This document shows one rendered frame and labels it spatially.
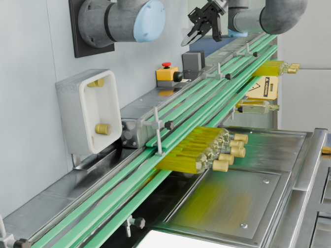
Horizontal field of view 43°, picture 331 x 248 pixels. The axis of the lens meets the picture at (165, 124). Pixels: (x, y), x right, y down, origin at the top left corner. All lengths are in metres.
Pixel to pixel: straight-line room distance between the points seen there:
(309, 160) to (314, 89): 5.75
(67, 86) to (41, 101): 0.08
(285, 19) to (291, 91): 6.26
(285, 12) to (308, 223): 0.63
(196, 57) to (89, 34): 0.77
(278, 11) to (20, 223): 0.87
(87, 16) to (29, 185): 0.51
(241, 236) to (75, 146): 0.55
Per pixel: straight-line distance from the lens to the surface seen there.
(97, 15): 1.26
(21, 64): 1.14
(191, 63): 1.96
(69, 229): 1.07
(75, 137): 1.25
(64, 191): 1.20
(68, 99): 1.22
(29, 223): 1.09
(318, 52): 7.26
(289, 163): 1.74
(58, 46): 1.25
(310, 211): 1.42
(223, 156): 1.39
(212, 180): 1.54
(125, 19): 1.20
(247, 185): 1.50
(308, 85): 7.41
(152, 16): 1.20
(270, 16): 1.25
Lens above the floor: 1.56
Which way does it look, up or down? 26 degrees down
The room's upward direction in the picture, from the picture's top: 95 degrees clockwise
